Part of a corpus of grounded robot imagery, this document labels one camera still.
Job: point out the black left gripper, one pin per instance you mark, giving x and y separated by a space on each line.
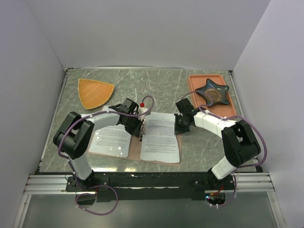
136 130

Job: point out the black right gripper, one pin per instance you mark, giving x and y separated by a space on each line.
177 129

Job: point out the metal folder clip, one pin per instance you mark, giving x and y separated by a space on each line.
142 130

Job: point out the single printed paper sheet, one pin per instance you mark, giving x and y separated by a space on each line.
109 138

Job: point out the pink file folder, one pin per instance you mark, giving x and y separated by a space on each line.
135 150

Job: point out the printed paper sheets stack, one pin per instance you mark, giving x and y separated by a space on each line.
159 143

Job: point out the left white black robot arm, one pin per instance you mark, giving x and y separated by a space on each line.
74 135

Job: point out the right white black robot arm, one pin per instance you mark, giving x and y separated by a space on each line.
239 141

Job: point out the dark star-shaped dish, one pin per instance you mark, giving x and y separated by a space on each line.
214 93

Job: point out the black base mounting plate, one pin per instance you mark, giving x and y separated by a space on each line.
110 186

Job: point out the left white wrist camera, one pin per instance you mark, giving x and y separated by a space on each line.
142 111

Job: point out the aluminium frame rail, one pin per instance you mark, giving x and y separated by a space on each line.
56 184

